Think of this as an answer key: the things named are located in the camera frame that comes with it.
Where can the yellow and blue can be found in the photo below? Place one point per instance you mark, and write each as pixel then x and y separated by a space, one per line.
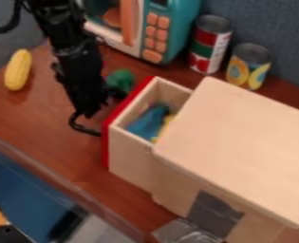
pixel 246 68

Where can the blue toy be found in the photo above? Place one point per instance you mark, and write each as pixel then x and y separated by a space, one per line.
pixel 147 124

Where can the green toy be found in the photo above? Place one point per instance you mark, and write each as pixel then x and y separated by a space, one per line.
pixel 121 79

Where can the drawer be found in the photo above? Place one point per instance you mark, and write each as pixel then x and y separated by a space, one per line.
pixel 128 148

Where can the yellow toy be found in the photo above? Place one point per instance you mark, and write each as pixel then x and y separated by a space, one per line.
pixel 164 128

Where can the yellow toy corn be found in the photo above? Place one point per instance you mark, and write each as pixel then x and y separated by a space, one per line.
pixel 18 69

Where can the toy microwave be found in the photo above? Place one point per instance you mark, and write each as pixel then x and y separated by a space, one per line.
pixel 172 22

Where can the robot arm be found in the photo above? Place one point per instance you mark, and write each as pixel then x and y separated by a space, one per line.
pixel 60 22

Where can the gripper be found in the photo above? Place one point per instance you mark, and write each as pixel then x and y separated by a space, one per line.
pixel 83 82

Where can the cabinet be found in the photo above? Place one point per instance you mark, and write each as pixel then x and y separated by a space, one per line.
pixel 236 139

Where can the red and green can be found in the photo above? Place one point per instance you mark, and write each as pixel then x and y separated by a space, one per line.
pixel 208 47

